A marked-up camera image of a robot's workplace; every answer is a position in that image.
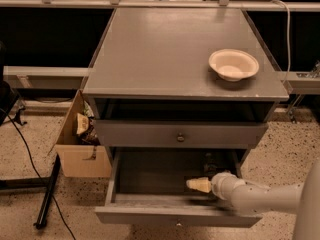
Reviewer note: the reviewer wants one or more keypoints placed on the white paper bowl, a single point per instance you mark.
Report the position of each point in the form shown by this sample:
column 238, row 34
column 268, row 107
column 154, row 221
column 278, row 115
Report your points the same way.
column 233, row 65

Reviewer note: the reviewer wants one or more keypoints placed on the round drawer knob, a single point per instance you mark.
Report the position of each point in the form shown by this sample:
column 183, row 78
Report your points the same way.
column 180, row 137

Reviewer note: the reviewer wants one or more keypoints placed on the cardboard box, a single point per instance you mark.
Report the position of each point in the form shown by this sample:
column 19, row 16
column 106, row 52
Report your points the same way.
column 79, row 159

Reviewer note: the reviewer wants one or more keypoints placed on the snack bag in box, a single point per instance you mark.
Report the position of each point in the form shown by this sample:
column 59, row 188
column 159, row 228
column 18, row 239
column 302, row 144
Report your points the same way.
column 82, row 124

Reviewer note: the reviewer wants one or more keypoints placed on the grey upper drawer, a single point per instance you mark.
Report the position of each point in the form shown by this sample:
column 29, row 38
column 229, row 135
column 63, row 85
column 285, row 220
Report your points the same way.
column 161, row 134

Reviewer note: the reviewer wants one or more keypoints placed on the clear plastic water bottle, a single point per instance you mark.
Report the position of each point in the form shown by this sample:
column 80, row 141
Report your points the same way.
column 210, row 167

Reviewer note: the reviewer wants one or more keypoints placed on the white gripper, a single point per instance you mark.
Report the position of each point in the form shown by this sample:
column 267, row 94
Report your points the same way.
column 220, row 185

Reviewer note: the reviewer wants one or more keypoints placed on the metal rail frame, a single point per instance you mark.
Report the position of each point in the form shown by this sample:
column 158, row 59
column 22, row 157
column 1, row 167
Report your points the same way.
column 31, row 77

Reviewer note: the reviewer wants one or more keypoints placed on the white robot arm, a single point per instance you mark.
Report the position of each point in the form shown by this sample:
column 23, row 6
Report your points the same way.
column 248, row 198

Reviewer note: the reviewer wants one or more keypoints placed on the grey open lower drawer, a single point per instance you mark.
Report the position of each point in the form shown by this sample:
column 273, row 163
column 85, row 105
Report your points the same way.
column 148, row 186

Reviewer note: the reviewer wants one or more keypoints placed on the grey wooden drawer cabinet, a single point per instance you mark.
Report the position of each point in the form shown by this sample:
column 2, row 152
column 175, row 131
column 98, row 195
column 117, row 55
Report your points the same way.
column 153, row 66

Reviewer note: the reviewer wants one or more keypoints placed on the black metal stand leg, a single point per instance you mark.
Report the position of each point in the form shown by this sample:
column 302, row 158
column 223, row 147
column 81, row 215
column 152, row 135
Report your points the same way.
column 50, row 186

